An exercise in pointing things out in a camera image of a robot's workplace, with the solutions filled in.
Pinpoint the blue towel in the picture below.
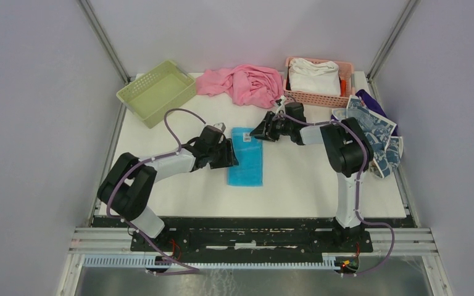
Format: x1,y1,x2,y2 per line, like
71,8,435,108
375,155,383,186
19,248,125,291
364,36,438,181
227,127,263,187

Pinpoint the purple cloth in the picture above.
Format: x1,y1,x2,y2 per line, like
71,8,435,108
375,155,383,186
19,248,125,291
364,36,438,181
331,89,398,136

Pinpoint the purple cable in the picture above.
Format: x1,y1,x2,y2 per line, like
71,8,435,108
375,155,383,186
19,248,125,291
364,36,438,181
105,107,201,276
275,94,396,279

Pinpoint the pink plastic basket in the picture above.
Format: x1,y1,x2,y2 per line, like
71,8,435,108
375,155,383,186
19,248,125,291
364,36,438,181
283,57,355,108

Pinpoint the pink towel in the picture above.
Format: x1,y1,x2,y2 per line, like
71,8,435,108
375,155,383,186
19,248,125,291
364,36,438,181
196,64,283,109

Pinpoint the orange item in basket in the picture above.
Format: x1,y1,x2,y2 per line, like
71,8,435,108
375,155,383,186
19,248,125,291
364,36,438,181
339,79,347,97

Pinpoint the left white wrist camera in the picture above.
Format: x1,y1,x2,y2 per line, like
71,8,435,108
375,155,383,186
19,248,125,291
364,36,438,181
214,123,226,133

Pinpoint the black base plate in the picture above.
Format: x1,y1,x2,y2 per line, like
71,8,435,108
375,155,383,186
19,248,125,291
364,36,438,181
91,216,418,265

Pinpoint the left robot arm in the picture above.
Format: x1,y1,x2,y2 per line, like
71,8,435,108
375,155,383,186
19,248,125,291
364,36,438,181
97,123,239,251

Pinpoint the blue white patterned cloth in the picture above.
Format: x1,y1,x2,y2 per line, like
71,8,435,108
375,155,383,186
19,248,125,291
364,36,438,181
353,115,404,179

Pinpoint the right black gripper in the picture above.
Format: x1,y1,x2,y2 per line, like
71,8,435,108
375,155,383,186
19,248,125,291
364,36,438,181
251,110,293,142

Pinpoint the green plastic basket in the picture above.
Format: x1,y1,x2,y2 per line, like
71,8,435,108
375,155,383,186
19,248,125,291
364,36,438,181
117,60,197,128

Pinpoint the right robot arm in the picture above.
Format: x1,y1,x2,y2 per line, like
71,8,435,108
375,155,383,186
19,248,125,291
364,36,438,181
250,102,373,252

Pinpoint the white folded towel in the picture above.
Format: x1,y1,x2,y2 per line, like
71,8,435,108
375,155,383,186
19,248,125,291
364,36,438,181
288,58,341,96

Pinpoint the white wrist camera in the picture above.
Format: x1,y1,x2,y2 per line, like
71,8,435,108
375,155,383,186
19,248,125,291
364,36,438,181
214,123,226,133
275,95,287,114

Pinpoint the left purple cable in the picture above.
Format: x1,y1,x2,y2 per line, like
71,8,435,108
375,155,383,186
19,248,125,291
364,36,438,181
105,107,201,276

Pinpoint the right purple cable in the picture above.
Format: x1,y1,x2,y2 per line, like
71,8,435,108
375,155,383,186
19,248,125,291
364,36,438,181
275,94,396,279

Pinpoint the white cable duct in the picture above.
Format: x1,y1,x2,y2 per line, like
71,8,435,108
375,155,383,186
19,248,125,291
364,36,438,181
83,255,339,271

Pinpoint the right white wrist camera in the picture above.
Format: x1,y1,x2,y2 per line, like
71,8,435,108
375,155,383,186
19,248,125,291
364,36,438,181
275,95,287,114

